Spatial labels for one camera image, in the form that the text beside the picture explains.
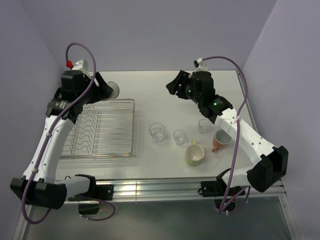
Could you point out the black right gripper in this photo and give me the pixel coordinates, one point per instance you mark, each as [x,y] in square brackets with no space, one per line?
[182,78]

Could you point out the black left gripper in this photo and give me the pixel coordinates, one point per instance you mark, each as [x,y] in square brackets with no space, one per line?
[103,91]

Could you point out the brown and white paper cup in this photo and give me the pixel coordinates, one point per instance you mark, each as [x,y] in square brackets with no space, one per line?
[115,90]

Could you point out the large clear glass tumbler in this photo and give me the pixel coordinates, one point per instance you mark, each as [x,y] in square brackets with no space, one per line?
[157,131]

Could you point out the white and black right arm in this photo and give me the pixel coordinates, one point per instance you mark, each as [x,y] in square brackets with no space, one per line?
[268,162]

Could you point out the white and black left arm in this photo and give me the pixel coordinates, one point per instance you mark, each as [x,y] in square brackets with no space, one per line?
[38,185]

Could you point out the small clear glass right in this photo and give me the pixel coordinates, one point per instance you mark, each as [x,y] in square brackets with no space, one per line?
[204,126]

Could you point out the small clear glass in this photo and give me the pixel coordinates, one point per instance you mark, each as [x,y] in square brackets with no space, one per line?
[179,136]
[204,126]

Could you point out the small clear glass middle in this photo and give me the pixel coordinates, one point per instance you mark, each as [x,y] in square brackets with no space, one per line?
[179,136]

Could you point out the orange ceramic mug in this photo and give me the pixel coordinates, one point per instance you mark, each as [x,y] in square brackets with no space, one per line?
[220,140]

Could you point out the yellow-green ceramic mug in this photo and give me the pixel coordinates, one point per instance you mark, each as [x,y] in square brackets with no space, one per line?
[194,154]

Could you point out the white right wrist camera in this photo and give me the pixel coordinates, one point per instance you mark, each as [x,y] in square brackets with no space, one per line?
[200,66]

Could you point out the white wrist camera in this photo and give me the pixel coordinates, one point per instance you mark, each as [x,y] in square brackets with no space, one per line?
[82,65]
[200,66]

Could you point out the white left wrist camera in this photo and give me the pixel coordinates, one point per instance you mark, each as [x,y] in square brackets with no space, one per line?
[82,65]

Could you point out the metal wire dish rack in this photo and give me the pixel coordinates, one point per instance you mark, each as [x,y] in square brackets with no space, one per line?
[103,130]

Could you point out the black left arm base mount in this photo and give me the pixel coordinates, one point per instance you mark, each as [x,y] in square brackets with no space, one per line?
[96,204]

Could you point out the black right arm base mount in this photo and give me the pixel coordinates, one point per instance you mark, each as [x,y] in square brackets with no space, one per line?
[216,188]

